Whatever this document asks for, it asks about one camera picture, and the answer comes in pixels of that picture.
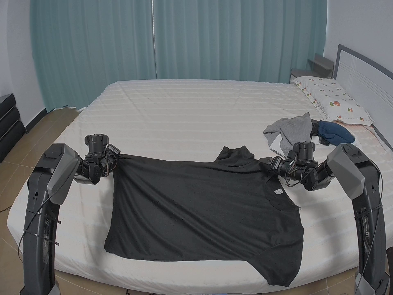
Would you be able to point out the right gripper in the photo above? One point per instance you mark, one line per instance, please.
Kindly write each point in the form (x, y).
(278, 165)

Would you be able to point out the black shiny garment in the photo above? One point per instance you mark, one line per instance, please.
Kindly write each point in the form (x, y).
(316, 127)

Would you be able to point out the bed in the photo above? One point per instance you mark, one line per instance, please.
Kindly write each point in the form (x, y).
(184, 118)

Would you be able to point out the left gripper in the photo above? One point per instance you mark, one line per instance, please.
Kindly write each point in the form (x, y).
(109, 163)

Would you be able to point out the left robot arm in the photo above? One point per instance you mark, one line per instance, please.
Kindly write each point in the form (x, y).
(58, 167)

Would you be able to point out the grey bedside table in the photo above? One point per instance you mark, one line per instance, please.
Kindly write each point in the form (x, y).
(319, 65)

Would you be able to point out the white printed pillow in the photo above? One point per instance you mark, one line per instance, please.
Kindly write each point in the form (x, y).
(331, 100)

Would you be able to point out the blue and white garment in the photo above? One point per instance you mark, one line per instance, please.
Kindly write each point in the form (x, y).
(334, 132)

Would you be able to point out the grey garment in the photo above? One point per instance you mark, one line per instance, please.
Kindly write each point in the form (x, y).
(291, 131)

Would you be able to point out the black chest of drawers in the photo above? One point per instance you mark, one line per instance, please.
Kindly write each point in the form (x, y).
(10, 124)

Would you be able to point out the black T-shirt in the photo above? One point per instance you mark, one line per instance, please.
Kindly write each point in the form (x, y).
(199, 210)

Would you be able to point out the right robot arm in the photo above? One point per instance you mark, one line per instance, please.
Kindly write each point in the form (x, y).
(353, 170)

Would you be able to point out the blue-green curtain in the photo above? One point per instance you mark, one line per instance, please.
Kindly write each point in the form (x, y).
(92, 41)
(239, 29)

